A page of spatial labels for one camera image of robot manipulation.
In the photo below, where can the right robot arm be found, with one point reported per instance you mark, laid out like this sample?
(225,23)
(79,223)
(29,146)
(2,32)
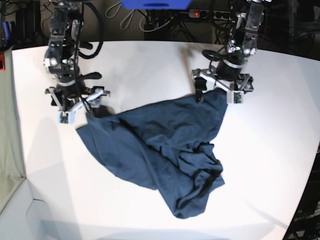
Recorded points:
(62,57)

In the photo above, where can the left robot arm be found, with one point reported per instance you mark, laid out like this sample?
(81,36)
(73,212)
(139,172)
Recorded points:
(226,64)

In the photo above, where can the black power strip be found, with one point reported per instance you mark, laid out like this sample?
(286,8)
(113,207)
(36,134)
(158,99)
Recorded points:
(204,14)

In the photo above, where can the blue plastic box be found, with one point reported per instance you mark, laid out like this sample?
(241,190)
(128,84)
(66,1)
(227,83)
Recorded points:
(155,4)

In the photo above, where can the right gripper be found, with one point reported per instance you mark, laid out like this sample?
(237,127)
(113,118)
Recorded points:
(69,102)

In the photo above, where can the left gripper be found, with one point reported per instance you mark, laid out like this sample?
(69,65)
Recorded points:
(206,80)

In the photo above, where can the green cloth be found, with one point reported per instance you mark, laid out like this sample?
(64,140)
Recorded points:
(12,169)

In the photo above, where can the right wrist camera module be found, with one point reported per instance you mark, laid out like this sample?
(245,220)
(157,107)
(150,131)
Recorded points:
(74,119)

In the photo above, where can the red box at edge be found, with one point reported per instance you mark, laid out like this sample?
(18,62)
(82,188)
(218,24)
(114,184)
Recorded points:
(2,62)

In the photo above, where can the light grey storage bin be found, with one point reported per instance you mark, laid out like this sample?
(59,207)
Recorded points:
(24,217)

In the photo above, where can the dark blue t-shirt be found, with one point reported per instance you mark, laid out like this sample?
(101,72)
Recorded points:
(164,146)

